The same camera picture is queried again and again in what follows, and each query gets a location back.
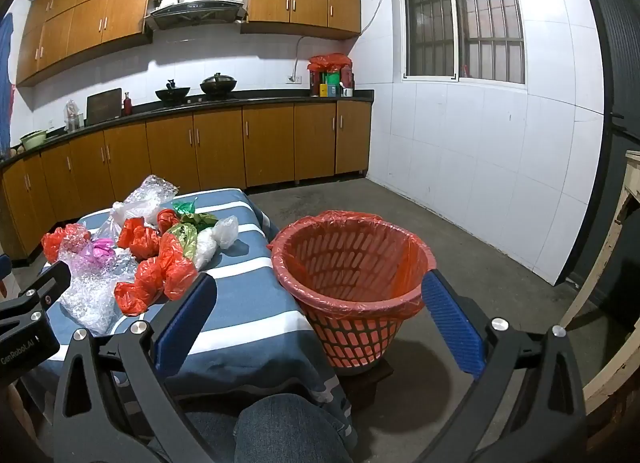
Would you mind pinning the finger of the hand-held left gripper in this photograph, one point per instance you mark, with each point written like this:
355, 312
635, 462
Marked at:
4, 268
50, 279

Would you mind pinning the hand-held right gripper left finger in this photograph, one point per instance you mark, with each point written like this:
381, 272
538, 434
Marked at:
185, 315

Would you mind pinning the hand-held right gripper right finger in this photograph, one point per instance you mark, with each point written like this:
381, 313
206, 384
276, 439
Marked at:
452, 323

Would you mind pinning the large red plastic bag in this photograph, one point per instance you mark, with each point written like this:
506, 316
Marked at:
175, 265

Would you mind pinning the red plastic lattice basket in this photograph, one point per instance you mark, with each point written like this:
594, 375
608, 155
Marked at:
352, 343

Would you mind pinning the bright green plastic bag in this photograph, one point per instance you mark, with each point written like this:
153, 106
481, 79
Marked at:
185, 205

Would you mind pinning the red plastic liner bag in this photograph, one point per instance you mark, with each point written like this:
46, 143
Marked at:
345, 217

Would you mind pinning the pile of crumpled plastic bags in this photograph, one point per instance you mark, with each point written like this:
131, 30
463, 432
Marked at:
90, 295

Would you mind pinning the crumpled pink plastic bag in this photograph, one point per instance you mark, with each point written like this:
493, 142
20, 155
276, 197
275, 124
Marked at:
101, 248

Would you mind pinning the crumpled white plastic bag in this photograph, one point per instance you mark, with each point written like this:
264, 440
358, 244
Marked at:
205, 249
226, 231

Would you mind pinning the blue white striped tablecloth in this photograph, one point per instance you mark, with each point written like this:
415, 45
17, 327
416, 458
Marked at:
260, 323

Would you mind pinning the light green patterned plastic bag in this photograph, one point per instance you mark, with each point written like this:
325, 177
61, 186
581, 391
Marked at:
182, 239

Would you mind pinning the clear plastic bag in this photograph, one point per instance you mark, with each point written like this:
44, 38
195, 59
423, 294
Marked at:
116, 217

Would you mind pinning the dark green plastic bag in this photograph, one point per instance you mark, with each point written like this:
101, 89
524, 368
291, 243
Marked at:
199, 221

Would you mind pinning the small crumpled red plastic bag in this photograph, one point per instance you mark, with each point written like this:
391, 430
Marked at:
167, 219

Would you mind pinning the dark wooden stool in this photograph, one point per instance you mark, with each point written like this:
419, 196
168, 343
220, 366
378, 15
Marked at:
370, 388

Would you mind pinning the clear bubble wrap sheet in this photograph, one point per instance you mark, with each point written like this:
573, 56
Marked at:
152, 192

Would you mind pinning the green basin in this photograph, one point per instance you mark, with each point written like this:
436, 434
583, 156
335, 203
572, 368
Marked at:
33, 140

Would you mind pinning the person's jeans leg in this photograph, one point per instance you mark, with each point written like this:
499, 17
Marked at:
285, 433

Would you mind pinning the glass jar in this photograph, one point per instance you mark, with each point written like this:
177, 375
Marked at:
73, 118

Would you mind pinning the wooden lower kitchen cabinets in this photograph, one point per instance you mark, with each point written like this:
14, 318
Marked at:
220, 143

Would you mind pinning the dark brown cutting board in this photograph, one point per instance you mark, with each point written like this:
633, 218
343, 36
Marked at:
104, 106

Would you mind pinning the blue hanging cloth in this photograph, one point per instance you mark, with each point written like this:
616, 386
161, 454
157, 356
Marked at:
5, 73

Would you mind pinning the black open wok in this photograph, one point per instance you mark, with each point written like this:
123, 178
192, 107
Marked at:
172, 92

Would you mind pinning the black wok with lid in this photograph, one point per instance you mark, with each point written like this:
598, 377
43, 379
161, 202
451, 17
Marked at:
218, 85

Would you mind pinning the dark red sauce bottle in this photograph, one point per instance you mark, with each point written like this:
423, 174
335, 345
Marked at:
315, 84

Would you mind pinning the green box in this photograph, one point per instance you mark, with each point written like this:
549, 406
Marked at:
332, 80

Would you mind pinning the red plastic bag on jars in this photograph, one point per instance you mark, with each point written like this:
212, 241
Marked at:
330, 62

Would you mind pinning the dark door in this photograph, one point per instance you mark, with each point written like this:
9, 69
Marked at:
610, 68

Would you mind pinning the barred window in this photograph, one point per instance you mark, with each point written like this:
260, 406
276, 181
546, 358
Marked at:
460, 18

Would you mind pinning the steel range hood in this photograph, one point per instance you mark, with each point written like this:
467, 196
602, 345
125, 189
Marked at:
197, 5

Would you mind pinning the worn wooden frame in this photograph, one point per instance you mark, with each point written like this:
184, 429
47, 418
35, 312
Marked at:
607, 263

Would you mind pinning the white wall socket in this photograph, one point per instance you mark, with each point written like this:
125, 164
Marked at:
294, 78

